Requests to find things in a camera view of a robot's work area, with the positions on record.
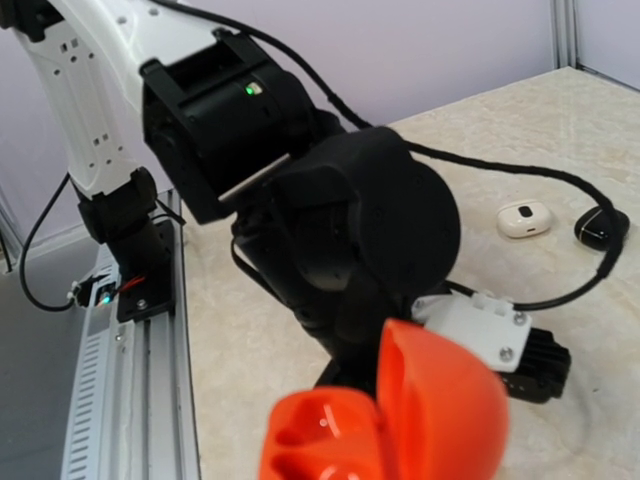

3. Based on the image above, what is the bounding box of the white earbud charging case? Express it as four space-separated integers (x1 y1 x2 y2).
496 200 553 239

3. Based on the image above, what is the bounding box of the red round charging case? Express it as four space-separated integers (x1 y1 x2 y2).
258 319 509 479

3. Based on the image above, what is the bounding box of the black earbud charging case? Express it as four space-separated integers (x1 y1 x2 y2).
574 207 612 252

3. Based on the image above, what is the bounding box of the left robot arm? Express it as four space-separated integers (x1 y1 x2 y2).
1 1 461 393

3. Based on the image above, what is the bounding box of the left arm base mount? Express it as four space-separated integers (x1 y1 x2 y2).
79 168 176 323

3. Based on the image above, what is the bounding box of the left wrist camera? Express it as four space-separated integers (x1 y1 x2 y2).
411 293 572 404

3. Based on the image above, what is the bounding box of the front aluminium rail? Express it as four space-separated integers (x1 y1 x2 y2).
60 191 201 479

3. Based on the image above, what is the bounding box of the left camera cable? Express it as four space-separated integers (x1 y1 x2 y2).
149 0 624 314

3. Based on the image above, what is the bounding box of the left aluminium frame post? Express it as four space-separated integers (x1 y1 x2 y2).
550 0 581 69

